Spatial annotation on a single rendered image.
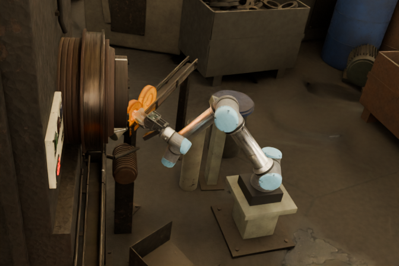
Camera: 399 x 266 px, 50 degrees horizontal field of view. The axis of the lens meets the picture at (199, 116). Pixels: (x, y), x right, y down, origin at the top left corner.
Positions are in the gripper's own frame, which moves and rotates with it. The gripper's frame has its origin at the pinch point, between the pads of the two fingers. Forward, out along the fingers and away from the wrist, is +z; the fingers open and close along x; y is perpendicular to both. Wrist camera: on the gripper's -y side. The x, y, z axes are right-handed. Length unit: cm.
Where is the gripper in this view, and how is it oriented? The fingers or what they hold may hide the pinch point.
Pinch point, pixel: (132, 113)
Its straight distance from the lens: 229.9
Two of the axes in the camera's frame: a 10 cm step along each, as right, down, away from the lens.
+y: 3.9, -6.8, -6.2
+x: -4.3, 4.6, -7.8
